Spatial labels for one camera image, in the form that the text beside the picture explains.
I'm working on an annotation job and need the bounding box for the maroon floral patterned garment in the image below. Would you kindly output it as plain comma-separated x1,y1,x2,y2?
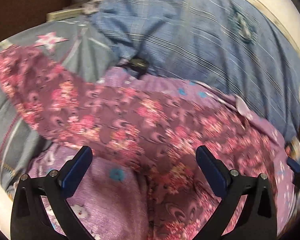
0,45,286,240

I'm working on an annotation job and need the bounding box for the purple flowered cloth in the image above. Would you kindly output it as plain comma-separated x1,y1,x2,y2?
27,67,300,240

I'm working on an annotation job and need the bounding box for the blue plaid pillow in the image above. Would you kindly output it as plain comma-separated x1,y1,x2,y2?
91,0,300,140

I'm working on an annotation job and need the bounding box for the grey star patterned bedsheet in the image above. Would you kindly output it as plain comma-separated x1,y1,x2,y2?
0,16,117,196

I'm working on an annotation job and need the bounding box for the small black device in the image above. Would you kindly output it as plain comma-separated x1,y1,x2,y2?
119,57,149,79

